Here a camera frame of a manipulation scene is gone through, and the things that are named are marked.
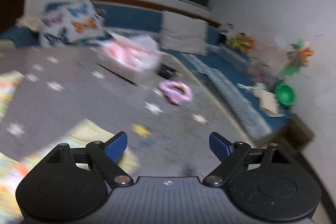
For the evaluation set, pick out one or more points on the green plastic bowl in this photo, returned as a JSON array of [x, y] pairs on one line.
[[285, 95]]

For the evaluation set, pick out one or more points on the striped grey blanket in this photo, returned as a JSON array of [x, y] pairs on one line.
[[251, 120]]

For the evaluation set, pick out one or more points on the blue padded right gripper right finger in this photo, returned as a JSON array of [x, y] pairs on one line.
[[231, 157]]

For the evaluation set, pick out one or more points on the beige cloth on sofa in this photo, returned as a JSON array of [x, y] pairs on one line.
[[33, 23]]

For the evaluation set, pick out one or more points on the white cushion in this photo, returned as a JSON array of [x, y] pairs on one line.
[[183, 34]]

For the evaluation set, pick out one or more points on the butterfly print pillow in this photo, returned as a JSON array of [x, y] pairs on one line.
[[77, 22]]

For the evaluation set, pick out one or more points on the colourful toy pile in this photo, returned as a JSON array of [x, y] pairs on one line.
[[240, 41]]

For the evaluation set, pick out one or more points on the pink tissue pack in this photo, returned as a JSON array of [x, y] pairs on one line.
[[135, 59]]

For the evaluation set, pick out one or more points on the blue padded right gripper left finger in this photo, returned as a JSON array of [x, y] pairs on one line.
[[104, 157]]

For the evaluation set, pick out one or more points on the pink hair scrunchie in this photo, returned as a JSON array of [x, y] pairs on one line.
[[177, 93]]

